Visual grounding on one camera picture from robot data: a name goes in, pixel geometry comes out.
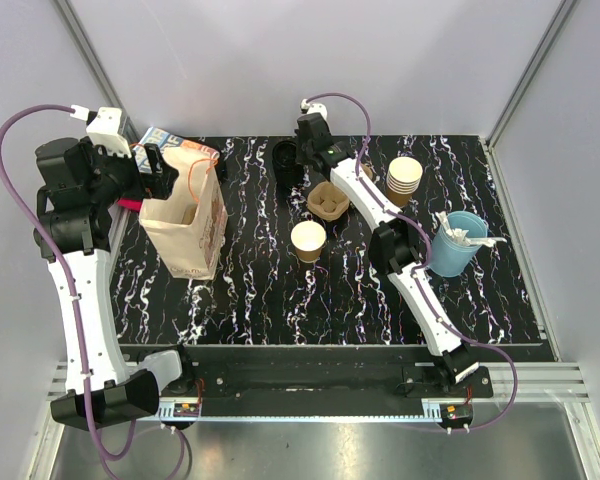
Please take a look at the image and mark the red cloth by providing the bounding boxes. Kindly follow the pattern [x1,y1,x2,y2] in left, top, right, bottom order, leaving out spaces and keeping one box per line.
[118,198,142,212]

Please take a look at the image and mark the cardboard cup carrier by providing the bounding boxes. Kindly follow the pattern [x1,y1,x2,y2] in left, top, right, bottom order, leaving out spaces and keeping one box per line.
[182,205,198,225]
[307,159,376,222]

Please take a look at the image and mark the paper takeout bag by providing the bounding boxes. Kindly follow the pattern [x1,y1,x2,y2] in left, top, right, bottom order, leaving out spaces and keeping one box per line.
[139,147,228,280]

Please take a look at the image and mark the single paper coffee cup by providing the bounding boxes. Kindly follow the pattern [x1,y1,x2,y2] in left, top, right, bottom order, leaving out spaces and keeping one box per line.
[291,221,326,263]

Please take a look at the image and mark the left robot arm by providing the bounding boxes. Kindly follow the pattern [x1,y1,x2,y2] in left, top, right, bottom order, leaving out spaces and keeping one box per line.
[34,137,196,430]

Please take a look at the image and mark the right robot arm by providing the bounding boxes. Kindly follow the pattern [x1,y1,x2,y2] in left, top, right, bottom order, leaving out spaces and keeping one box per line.
[295,113,479,397]

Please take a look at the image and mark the black coffee lid stack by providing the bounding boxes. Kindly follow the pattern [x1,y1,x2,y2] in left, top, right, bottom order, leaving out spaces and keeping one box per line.
[272,140,304,189]

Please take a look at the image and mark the paper cup stack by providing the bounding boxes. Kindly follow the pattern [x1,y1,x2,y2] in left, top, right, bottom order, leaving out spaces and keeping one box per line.
[386,156,423,208]

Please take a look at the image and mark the blue plastic cup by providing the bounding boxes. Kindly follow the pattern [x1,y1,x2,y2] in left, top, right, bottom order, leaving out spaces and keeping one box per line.
[428,211,488,278]

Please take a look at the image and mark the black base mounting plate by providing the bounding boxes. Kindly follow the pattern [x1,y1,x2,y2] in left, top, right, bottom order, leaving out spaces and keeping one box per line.
[180,345,511,422]

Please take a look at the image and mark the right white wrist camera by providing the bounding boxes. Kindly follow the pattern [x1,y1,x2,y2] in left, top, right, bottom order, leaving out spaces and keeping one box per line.
[300,99,328,120]

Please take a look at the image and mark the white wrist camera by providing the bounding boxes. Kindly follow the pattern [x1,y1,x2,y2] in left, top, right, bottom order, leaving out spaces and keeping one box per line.
[70,105,131,157]
[300,99,328,120]

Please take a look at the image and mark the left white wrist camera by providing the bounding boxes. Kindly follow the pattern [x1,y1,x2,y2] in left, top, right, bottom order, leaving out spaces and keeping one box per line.
[70,105,131,157]

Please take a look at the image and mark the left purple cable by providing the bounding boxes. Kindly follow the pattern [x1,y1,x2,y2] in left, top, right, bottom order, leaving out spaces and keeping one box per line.
[0,103,187,479]

